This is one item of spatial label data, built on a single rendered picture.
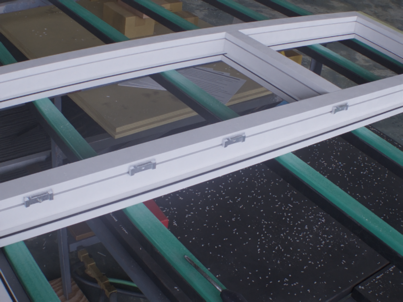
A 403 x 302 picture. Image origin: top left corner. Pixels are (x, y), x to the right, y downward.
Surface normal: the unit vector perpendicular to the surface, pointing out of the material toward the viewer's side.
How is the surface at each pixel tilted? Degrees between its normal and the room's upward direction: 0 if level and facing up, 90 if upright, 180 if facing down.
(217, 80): 0
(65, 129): 0
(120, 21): 90
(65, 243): 90
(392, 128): 0
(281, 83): 90
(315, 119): 90
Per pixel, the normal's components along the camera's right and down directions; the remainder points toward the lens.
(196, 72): 0.11, -0.84
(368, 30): -0.79, 0.24
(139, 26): 0.58, 0.48
